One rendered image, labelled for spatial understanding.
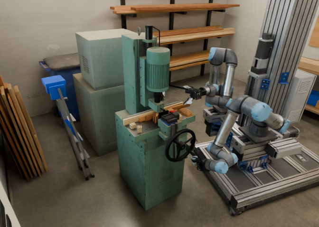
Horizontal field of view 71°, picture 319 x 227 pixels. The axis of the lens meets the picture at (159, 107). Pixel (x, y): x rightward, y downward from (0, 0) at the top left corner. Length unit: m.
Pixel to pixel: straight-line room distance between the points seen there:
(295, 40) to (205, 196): 1.64
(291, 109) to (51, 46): 3.19
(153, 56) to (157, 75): 0.15
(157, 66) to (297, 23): 1.08
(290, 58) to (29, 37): 3.17
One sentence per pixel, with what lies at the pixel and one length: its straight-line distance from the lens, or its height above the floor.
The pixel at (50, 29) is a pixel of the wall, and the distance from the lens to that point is 3.69.
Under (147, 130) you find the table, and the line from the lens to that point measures 1.72.
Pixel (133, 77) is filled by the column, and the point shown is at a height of 1.21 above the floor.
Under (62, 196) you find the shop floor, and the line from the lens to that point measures 2.59.
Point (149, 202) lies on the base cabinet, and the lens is 2.27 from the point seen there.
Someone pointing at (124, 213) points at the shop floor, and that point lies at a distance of 2.33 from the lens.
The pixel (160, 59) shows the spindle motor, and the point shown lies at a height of 1.42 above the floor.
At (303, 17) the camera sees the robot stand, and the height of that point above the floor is 1.70.
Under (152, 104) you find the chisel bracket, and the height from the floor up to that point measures 1.02.
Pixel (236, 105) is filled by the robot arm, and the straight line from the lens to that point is 1.54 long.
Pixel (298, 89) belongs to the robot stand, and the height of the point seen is 1.13.
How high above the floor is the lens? 1.88
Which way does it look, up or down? 29 degrees down
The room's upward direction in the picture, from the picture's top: 2 degrees clockwise
